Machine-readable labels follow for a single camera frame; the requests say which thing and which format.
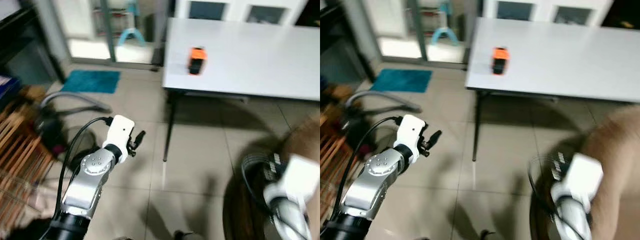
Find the black side cabinet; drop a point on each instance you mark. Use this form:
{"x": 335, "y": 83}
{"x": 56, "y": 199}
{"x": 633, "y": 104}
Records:
{"x": 340, "y": 50}
{"x": 20, "y": 45}

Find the black vacuum cleaner body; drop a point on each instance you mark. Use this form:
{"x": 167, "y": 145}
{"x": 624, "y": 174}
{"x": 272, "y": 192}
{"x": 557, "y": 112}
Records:
{"x": 345, "y": 130}
{"x": 50, "y": 132}

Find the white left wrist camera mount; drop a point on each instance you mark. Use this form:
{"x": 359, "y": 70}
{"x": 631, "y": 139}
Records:
{"x": 120, "y": 131}
{"x": 411, "y": 130}

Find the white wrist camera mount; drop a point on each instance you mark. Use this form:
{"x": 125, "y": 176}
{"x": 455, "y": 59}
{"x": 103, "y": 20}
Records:
{"x": 585, "y": 177}
{"x": 300, "y": 175}
{"x": 120, "y": 131}
{"x": 411, "y": 130}

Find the teal floor mat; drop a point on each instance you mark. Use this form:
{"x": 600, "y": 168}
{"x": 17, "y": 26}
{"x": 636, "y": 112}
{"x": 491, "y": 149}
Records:
{"x": 402, "y": 80}
{"x": 91, "y": 81}

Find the wooden slatted rack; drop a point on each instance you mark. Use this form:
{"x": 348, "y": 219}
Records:
{"x": 332, "y": 160}
{"x": 20, "y": 155}

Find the white table with black legs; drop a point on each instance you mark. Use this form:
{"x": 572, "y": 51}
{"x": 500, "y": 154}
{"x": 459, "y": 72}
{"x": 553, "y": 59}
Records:
{"x": 250, "y": 55}
{"x": 560, "y": 55}

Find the brown round sofa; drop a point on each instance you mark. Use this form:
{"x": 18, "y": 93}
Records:
{"x": 617, "y": 145}
{"x": 300, "y": 140}

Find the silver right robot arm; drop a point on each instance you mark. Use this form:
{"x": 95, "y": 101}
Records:
{"x": 287, "y": 215}
{"x": 575, "y": 217}

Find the orange and black device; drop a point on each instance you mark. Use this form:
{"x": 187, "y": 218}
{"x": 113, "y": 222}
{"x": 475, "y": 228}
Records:
{"x": 197, "y": 60}
{"x": 499, "y": 60}

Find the light blue plastic stool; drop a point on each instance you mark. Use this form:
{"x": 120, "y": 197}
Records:
{"x": 132, "y": 35}
{"x": 444, "y": 34}

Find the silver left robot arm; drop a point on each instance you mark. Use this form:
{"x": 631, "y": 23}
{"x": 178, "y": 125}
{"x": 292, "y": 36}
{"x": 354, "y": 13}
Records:
{"x": 85, "y": 190}
{"x": 372, "y": 187}

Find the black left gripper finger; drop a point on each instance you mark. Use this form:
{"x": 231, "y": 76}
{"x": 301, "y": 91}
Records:
{"x": 140, "y": 135}
{"x": 435, "y": 136}

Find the glass sliding door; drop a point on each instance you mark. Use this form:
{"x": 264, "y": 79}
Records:
{"x": 422, "y": 30}
{"x": 107, "y": 30}

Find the white cabinet with glass panes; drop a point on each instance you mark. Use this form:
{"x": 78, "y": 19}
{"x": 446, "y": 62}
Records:
{"x": 545, "y": 10}
{"x": 235, "y": 10}

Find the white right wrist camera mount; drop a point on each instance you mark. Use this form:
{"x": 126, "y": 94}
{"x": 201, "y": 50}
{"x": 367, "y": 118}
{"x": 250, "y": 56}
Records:
{"x": 585, "y": 177}
{"x": 300, "y": 175}

